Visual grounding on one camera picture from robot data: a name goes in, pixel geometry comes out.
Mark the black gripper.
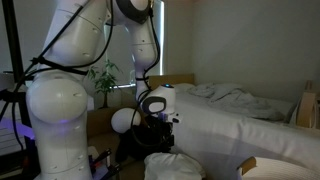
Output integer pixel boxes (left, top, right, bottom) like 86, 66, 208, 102
145, 113, 176, 154

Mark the white cloth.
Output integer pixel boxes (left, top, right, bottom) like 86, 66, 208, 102
143, 152, 208, 180

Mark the black cloth pile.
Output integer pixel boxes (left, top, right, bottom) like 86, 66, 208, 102
114, 124, 174, 164

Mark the white laundry basket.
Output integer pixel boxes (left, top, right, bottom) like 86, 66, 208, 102
237, 156, 320, 180

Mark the white round ball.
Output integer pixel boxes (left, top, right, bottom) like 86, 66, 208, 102
110, 107, 142, 134

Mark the white pillow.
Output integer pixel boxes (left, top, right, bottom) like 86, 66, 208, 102
173, 82, 196, 94

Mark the wooden headboard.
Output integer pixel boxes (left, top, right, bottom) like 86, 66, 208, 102
148, 73, 195, 91

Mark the red black tool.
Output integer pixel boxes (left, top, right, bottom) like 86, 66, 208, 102
89, 148, 122, 180

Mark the white bed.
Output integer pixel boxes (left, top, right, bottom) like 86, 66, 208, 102
171, 91, 320, 180

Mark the rumpled white duvet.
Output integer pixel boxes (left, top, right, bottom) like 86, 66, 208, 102
186, 82, 295, 122

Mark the green potted plant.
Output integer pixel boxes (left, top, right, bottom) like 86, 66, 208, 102
87, 59, 122, 109

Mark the beige tote bag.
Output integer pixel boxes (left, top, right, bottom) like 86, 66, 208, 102
289, 79, 320, 130

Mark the black vertical pole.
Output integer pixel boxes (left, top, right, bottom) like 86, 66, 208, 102
1, 0, 41, 180

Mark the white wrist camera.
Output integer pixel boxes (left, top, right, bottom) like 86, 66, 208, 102
167, 113, 182, 125

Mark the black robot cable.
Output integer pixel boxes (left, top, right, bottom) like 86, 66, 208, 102
0, 0, 162, 149

